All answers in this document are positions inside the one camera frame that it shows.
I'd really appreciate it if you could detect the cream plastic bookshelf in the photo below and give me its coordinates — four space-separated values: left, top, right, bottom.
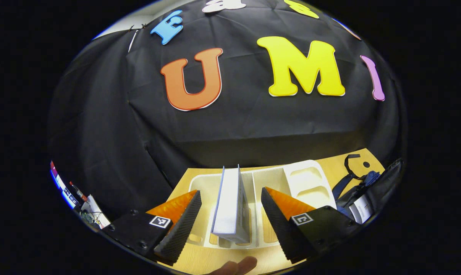
188 160 338 249

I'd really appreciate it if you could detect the red capped pen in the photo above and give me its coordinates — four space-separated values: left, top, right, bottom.
69 181 88 202

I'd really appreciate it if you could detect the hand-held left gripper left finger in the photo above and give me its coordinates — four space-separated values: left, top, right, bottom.
100 190 202 267

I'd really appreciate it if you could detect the lavender cover book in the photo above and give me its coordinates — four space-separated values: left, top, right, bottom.
210 165 251 244

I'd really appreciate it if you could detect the white paper sheet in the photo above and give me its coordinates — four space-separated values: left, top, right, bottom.
81 195 111 230

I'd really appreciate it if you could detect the blue schoolbag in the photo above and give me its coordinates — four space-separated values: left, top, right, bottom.
332 154 404 225

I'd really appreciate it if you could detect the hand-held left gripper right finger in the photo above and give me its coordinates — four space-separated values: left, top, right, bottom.
261 187 362 264

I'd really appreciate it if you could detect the black backdrop cloth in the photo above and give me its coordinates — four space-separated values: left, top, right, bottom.
49 0 403 220

